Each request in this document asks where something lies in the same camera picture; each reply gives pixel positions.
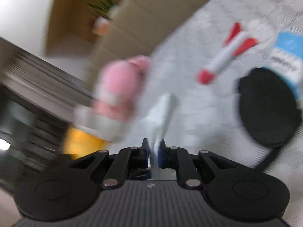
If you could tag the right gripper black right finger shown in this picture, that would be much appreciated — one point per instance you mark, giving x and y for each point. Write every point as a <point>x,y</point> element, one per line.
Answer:
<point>162,154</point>

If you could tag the beige headboard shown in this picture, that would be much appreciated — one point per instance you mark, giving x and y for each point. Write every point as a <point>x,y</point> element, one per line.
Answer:
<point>137,27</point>

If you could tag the yellow plush toy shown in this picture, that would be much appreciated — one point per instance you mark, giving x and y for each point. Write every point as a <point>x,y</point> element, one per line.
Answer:
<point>78,144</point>

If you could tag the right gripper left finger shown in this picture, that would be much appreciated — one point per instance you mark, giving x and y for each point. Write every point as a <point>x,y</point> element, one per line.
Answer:
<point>145,149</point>

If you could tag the white wet wipe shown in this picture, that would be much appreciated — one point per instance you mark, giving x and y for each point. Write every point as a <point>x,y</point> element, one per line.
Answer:
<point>156,124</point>

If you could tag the blue wet wipes pack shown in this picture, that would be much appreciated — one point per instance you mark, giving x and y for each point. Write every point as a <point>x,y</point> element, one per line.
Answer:
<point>285,60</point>

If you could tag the pink white plush toy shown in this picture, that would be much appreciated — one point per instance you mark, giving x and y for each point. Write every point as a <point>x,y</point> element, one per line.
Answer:
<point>116,91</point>

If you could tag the potted green plant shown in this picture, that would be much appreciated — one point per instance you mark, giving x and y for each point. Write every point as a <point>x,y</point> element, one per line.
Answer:
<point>101,10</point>

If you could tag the red white toy rocket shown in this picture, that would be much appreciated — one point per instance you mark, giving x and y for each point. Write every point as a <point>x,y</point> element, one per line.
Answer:
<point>238,41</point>

